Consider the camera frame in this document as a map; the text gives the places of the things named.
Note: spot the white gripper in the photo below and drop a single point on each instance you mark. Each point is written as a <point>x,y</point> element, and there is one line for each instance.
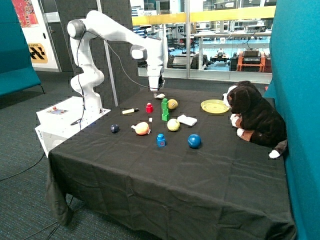
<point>155,79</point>

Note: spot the green block back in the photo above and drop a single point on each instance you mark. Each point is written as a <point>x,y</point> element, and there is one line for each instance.
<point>164,104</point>

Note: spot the green block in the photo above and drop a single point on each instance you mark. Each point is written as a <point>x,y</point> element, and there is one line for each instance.
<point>165,111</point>
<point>165,117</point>
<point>164,104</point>

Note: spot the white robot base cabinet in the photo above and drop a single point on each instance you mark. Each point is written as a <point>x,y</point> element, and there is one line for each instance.
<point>61,121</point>

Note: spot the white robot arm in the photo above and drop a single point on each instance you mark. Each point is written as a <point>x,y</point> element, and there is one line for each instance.
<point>97,24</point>

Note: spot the beige small shell object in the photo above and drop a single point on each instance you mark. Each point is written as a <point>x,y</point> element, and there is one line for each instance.
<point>159,96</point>

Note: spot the red block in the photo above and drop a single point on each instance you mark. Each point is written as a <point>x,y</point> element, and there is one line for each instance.
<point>149,108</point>

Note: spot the yellow tennis ball back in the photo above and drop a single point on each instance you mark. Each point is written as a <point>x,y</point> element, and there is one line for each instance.
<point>172,104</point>

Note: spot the yellow tennis ball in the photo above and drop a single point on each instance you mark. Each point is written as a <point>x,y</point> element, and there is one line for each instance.
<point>173,125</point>
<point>172,104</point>

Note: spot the yellow black marker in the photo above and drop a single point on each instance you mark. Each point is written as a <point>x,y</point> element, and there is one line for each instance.
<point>129,111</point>

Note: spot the yellow tennis ball front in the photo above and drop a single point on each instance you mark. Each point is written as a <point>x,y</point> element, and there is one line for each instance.
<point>173,125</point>

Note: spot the orange plush fruit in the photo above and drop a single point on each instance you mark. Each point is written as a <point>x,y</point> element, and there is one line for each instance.
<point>141,128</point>

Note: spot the blue block with letter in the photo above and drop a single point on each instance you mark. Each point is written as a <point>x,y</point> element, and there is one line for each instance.
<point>160,140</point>

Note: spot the dark navy small ball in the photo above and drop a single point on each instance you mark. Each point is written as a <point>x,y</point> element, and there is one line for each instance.
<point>114,128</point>

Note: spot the yellow plastic plate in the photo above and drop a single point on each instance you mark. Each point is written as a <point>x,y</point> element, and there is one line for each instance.
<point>214,106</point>

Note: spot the blue ball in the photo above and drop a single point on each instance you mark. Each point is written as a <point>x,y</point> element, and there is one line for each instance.
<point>194,141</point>

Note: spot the black tablecloth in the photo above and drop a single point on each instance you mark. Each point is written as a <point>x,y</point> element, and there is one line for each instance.
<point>227,189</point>

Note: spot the orange black equipment rack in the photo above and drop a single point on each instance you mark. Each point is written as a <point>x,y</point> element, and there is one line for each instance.
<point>251,60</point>

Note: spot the brown plush dog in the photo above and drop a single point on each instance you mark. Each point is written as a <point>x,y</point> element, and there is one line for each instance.
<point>256,120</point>

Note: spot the yellow black warning sign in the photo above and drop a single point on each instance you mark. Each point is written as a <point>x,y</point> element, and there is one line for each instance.
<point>37,53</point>

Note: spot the teal sofa left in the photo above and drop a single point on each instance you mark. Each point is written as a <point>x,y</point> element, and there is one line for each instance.
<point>16,70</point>

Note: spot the teal partition right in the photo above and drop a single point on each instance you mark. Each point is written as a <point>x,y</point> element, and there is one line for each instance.
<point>295,86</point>

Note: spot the red poster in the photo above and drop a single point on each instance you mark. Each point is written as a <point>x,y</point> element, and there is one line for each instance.
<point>26,13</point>

